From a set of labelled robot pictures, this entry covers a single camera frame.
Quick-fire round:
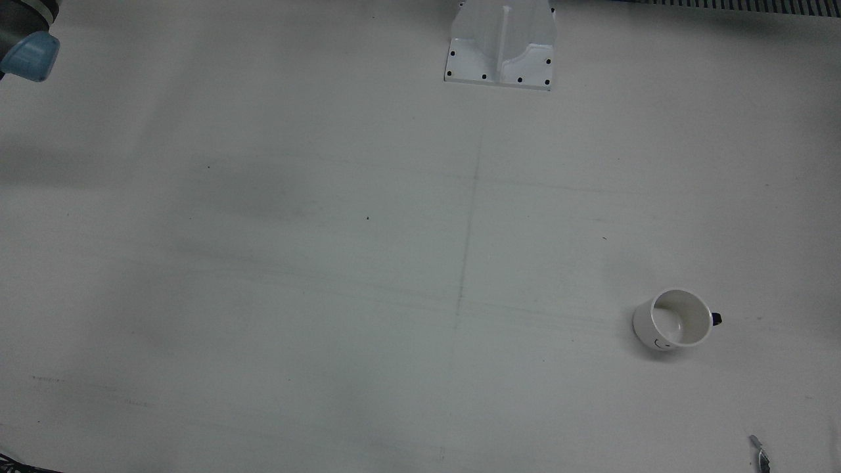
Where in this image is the small metal tool tip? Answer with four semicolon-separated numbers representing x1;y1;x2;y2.
749;434;773;473

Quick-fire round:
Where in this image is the white mug black handle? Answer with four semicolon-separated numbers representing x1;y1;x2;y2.
632;288;723;352

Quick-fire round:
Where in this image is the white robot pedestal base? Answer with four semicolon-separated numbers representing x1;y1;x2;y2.
443;0;558;91

